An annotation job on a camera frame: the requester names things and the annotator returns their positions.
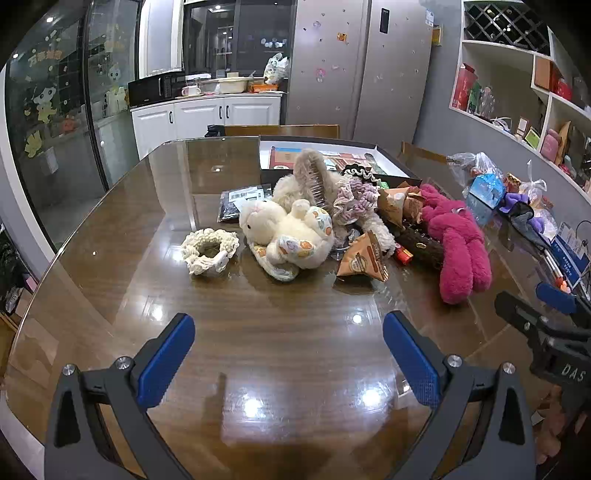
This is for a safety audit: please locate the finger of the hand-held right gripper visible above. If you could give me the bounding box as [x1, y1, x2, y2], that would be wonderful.
[494, 291, 561, 344]
[536, 281, 591, 326]

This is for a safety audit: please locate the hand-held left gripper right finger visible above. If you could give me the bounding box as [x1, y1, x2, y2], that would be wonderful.
[382, 310, 539, 480]

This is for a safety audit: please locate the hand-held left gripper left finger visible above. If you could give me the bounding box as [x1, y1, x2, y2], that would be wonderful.
[44, 313, 197, 480]

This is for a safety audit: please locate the magenta plush toy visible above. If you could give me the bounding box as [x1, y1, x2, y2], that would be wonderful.
[418, 184, 492, 305]

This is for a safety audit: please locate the cream fluffy hair band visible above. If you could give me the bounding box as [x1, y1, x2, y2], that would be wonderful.
[358, 215, 398, 257]

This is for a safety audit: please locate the brown triangular snack packet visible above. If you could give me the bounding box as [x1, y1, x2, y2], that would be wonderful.
[376, 182, 423, 232]

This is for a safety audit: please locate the white plush bunny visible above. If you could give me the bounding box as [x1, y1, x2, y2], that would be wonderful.
[238, 198, 335, 282]

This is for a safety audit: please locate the pale lace scrunchie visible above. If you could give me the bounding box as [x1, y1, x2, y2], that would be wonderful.
[332, 185, 365, 227]

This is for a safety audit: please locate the beige plush toy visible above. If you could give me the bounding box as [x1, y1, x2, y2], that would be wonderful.
[271, 175, 306, 213]

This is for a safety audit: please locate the black box white interior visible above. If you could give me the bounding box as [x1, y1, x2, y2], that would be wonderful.
[257, 135, 423, 185]

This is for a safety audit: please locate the glossy wooden desktop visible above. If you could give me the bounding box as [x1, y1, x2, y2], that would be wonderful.
[0, 136, 591, 480]

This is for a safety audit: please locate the person's right hand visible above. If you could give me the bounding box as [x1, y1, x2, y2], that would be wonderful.
[536, 388, 591, 464]

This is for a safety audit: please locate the white pen orange cap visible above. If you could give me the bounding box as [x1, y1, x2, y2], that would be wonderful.
[540, 249, 571, 294]

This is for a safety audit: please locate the blue and white box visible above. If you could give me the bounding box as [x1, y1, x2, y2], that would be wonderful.
[551, 222, 591, 289]

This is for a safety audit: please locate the grey cloth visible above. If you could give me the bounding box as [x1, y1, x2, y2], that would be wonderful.
[508, 203, 555, 252]

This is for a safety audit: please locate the purple cloth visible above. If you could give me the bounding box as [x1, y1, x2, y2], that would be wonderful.
[499, 191, 557, 234]

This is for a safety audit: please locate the clear bag of snacks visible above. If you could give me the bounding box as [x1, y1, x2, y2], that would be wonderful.
[503, 161, 555, 210]

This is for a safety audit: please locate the cream crochet scrunchie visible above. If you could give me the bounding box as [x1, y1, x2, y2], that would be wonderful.
[180, 228, 241, 278]

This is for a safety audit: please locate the orange triangular snack packet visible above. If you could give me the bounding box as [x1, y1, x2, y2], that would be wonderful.
[336, 230, 389, 282]

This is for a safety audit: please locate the dark brown dotted pouch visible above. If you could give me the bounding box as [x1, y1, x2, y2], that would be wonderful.
[394, 222, 446, 273]

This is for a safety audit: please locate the blue packet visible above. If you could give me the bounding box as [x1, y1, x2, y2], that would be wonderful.
[466, 174, 506, 222]

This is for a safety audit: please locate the clear plastic bag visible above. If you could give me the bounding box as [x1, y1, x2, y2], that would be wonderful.
[447, 152, 504, 199]

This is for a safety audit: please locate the pink pouch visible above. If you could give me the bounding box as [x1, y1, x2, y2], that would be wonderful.
[540, 129, 561, 162]

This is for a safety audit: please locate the black packet white label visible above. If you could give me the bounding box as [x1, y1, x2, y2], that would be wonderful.
[217, 185, 273, 224]

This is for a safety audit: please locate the purple knit scrunchie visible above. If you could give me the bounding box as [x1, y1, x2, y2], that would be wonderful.
[348, 179, 382, 208]

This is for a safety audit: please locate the beige fluffy hair clip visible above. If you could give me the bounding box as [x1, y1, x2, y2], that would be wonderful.
[293, 148, 340, 208]

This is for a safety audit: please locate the red gift box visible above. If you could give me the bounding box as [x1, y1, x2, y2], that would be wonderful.
[452, 64, 476, 112]

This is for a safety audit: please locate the white kitchen cabinet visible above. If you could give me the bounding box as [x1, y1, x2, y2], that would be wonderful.
[130, 95, 282, 160]

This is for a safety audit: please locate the glass sliding door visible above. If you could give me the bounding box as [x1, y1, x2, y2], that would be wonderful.
[4, 0, 141, 250]

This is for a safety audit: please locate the wooden chair back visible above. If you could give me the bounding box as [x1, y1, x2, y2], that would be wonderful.
[224, 124, 340, 139]

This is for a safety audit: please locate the black microwave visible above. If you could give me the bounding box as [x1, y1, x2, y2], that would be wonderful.
[127, 71, 185, 108]

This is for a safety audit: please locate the silver double-door fridge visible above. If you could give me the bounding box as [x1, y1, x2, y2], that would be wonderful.
[284, 0, 435, 148]

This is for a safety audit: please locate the beige basin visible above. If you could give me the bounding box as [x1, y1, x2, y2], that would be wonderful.
[201, 76, 252, 94]

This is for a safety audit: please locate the white plastic bag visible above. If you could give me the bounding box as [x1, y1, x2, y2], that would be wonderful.
[263, 53, 291, 86]

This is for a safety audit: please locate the white wall shelf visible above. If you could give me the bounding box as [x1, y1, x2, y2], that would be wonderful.
[448, 0, 591, 204]

